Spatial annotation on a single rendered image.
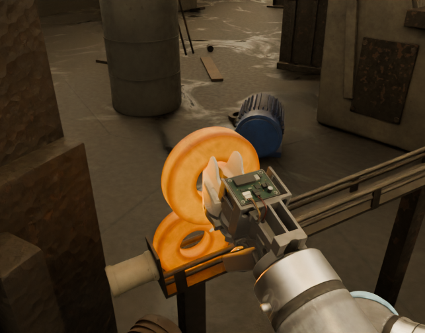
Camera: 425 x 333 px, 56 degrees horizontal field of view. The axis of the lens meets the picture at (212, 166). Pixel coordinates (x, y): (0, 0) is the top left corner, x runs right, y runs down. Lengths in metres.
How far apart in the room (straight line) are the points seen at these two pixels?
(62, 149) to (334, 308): 0.58
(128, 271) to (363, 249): 1.38
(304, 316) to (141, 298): 1.28
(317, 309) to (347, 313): 0.03
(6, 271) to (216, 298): 1.08
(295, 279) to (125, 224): 1.64
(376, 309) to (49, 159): 0.59
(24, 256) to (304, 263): 0.43
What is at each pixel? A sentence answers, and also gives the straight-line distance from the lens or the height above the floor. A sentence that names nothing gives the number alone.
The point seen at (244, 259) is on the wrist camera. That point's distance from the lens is 0.51.
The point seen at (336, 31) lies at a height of 0.70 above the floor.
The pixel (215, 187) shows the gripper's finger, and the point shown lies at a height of 0.92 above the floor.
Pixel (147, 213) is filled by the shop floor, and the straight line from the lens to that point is 2.08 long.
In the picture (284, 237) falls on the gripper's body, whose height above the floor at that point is 0.94.
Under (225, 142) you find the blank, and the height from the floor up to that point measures 0.97.
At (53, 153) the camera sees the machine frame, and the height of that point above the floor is 0.87.
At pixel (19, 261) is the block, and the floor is 0.80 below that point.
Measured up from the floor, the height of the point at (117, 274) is 0.69.
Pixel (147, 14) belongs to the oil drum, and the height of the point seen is 0.77.
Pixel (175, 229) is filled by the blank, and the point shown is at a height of 0.76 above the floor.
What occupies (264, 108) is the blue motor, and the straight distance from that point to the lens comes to 2.48.
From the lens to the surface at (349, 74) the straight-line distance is 2.86.
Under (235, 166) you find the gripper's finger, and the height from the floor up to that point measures 0.94.
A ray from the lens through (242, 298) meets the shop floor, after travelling 1.64.
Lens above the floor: 1.22
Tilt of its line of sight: 30 degrees down
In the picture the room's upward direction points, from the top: straight up
